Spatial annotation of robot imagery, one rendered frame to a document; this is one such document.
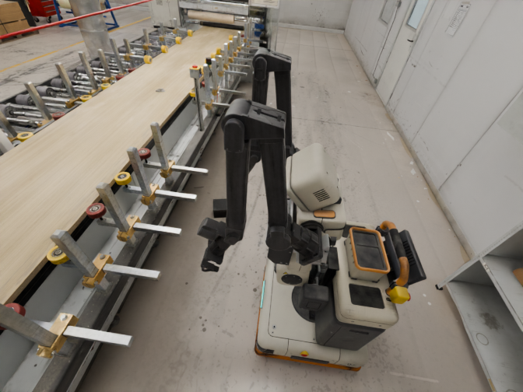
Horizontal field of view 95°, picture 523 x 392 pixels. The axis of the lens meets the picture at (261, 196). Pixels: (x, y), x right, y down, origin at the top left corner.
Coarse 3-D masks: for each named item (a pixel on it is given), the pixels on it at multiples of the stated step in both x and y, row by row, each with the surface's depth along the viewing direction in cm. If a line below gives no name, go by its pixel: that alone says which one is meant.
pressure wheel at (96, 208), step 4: (92, 204) 120; (96, 204) 120; (100, 204) 120; (88, 208) 117; (92, 208) 118; (96, 208) 118; (100, 208) 118; (104, 208) 119; (88, 212) 116; (92, 212) 116; (96, 212) 116; (100, 212) 117; (104, 212) 120; (92, 216) 116; (96, 216) 117; (100, 216) 118
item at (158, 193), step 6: (132, 186) 142; (132, 192) 142; (138, 192) 142; (156, 192) 140; (162, 192) 141; (168, 192) 141; (174, 192) 142; (174, 198) 141; (180, 198) 141; (186, 198) 140; (192, 198) 139
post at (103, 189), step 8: (104, 184) 99; (104, 192) 100; (112, 192) 104; (104, 200) 103; (112, 200) 105; (112, 208) 107; (120, 208) 111; (112, 216) 111; (120, 216) 112; (120, 224) 115; (128, 224) 120; (128, 240) 124
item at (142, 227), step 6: (102, 222) 123; (108, 222) 123; (114, 222) 123; (138, 222) 125; (138, 228) 123; (144, 228) 122; (150, 228) 123; (156, 228) 123; (162, 228) 123; (168, 228) 124; (174, 228) 124; (168, 234) 123; (174, 234) 123; (180, 234) 123
